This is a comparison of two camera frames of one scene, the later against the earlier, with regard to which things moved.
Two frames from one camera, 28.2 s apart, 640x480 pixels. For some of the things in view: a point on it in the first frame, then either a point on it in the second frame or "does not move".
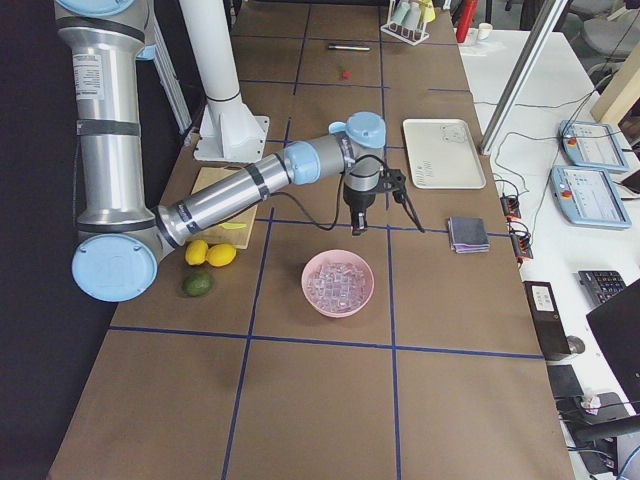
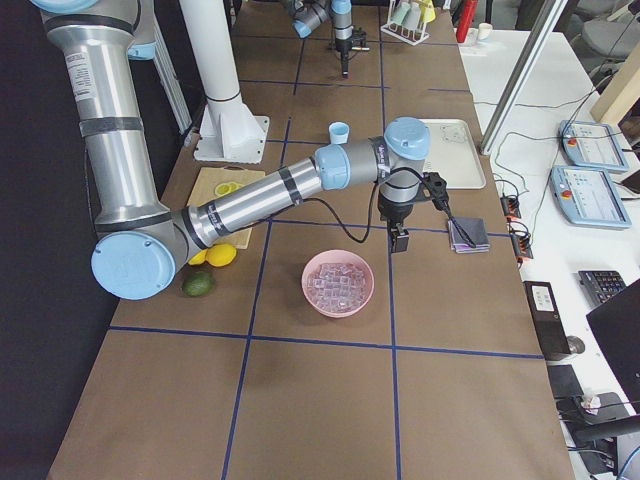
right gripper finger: (358, 223) to (400, 239)
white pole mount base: (228, 130) does not move
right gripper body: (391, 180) to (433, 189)
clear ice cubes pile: (336, 287) does not move
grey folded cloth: (467, 235) does not move
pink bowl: (337, 282) does not move
